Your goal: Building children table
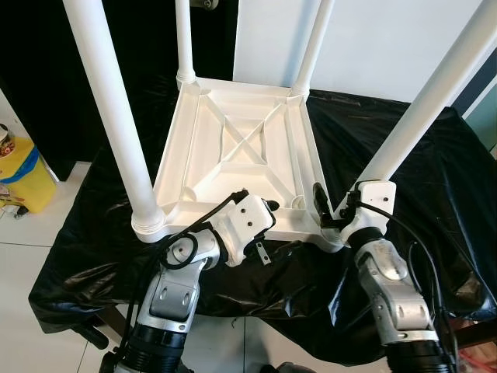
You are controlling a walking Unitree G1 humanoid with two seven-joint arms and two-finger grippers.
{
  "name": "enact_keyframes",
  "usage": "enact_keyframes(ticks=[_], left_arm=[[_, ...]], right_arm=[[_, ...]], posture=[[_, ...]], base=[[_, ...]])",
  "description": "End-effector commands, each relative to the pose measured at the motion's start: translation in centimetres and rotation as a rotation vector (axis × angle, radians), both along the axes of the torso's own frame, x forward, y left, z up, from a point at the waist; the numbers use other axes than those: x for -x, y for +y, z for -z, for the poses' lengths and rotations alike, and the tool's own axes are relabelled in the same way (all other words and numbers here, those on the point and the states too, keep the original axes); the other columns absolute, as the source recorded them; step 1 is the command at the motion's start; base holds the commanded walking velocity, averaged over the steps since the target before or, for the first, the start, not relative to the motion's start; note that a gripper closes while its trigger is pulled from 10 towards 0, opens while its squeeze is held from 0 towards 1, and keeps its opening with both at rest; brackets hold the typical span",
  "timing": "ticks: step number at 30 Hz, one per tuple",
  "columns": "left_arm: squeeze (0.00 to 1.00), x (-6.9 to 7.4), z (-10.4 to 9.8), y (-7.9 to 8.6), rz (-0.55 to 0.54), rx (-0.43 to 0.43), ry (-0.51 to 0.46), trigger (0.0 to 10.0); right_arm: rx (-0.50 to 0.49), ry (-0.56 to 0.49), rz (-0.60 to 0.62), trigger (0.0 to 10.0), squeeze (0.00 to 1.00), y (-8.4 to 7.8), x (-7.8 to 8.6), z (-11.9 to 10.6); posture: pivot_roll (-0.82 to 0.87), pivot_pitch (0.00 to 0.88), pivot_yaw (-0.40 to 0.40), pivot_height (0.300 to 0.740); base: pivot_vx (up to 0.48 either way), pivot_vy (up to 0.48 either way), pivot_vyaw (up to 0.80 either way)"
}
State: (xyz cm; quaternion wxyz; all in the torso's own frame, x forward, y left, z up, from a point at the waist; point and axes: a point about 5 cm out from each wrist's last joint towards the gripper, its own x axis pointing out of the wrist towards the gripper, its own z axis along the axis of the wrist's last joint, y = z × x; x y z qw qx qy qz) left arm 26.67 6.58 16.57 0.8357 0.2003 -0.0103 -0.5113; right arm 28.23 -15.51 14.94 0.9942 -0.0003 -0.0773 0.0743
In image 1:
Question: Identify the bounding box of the white plastic table top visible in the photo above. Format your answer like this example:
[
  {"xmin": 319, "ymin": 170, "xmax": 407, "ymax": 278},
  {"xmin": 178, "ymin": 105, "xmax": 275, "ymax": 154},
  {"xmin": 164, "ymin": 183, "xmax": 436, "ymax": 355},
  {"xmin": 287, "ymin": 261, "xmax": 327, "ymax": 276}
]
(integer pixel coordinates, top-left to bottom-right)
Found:
[{"xmin": 132, "ymin": 76, "xmax": 344, "ymax": 254}]

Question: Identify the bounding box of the dark grey right robot foot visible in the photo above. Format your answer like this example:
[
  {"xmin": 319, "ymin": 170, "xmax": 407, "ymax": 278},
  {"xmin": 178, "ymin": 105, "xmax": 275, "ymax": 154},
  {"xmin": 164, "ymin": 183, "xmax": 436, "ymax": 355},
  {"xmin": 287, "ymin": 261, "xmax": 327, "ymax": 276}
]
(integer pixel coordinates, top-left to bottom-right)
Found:
[{"xmin": 268, "ymin": 361, "xmax": 315, "ymax": 373}]

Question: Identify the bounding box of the pink plastic bag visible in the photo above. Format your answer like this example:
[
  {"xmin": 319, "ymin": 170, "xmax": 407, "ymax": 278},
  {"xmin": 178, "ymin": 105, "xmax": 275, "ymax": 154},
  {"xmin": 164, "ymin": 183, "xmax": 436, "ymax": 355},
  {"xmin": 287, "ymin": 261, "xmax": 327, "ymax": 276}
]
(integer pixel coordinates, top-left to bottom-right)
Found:
[{"xmin": 458, "ymin": 338, "xmax": 497, "ymax": 373}]

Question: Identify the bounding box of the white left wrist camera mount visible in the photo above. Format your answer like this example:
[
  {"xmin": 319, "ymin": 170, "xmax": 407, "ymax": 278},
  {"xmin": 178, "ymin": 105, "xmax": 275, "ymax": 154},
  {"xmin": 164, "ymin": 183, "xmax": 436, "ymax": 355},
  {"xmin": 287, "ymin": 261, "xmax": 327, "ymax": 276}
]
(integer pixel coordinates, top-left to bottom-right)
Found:
[{"xmin": 214, "ymin": 193, "xmax": 275, "ymax": 267}]

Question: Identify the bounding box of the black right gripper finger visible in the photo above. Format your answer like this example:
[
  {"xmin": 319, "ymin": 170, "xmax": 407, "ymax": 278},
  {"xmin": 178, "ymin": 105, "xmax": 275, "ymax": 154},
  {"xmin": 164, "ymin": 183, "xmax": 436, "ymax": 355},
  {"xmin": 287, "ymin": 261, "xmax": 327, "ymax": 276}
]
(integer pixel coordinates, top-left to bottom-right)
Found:
[{"xmin": 312, "ymin": 183, "xmax": 334, "ymax": 227}]

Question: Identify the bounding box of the yellow box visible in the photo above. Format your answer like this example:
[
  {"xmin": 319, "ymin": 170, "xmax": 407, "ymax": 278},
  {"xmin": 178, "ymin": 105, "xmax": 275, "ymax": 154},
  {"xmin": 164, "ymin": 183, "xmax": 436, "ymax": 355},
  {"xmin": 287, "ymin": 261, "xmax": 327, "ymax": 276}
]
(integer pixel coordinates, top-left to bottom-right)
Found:
[{"xmin": 0, "ymin": 134, "xmax": 57, "ymax": 215}]

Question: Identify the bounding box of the black plastic sheet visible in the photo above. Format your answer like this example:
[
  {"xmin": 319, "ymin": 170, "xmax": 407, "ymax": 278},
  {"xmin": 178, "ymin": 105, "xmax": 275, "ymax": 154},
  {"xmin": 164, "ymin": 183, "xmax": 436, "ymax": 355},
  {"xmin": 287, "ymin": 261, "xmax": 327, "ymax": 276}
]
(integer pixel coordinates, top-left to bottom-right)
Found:
[{"xmin": 30, "ymin": 84, "xmax": 497, "ymax": 368}]

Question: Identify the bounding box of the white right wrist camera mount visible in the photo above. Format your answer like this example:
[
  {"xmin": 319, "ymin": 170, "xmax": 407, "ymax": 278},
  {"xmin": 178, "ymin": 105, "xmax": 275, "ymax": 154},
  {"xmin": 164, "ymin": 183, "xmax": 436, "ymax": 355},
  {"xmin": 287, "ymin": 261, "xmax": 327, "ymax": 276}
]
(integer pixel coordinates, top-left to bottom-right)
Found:
[{"xmin": 339, "ymin": 180, "xmax": 398, "ymax": 249}]

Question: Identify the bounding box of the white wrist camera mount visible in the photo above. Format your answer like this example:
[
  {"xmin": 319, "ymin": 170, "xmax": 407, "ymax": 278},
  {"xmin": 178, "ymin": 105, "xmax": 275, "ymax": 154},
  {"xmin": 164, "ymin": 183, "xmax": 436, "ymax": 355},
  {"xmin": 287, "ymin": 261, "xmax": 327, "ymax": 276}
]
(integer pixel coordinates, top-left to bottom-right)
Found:
[
  {"xmin": 214, "ymin": 193, "xmax": 275, "ymax": 267},
  {"xmin": 339, "ymin": 180, "xmax": 398, "ymax": 249}
]

